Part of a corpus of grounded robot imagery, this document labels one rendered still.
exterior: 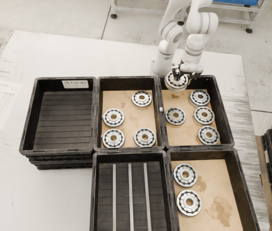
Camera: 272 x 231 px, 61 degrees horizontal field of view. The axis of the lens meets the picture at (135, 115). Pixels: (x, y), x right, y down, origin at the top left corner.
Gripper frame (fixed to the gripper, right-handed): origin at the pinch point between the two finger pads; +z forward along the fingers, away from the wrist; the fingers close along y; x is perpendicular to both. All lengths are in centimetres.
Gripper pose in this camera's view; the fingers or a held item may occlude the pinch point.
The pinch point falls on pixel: (183, 80)
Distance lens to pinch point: 109.8
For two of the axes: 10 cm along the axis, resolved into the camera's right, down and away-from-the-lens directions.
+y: -10.0, -0.8, 0.2
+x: -0.7, 8.6, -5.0
